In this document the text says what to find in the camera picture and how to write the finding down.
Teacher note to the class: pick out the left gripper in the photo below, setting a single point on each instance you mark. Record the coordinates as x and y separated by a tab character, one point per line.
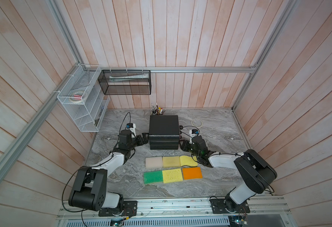
139	138

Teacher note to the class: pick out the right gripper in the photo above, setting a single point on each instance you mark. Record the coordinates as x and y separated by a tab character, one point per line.
185	144

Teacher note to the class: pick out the black drawer cabinet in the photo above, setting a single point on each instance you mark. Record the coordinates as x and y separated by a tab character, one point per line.
164	132

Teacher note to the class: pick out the white foam sponge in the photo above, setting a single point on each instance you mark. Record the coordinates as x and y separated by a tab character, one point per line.
153	162

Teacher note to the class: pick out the orange and yellow sponge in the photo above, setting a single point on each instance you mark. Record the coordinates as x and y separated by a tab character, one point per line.
192	173

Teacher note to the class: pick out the green and yellow sponge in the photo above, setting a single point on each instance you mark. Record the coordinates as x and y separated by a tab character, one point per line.
153	177

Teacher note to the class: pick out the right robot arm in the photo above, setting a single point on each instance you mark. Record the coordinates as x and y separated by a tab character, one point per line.
256	173

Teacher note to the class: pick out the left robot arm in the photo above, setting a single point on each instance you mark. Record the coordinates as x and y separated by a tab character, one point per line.
89	191

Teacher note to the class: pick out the tape roll on shelf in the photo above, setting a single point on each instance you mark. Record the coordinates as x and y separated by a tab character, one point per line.
77	97

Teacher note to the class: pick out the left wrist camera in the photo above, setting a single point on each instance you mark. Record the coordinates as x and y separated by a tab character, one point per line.
131	127

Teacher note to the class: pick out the black mesh wall basket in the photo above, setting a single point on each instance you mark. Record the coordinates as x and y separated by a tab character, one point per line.
125	82

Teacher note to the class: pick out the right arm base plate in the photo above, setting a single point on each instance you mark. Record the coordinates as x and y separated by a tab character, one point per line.
223	206

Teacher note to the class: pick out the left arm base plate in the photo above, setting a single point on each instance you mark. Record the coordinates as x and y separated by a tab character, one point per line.
124	209

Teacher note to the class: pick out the white wire wall shelf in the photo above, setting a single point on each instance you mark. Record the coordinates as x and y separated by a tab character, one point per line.
88	115

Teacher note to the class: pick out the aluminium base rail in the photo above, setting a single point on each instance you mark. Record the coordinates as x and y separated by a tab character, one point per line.
184	208

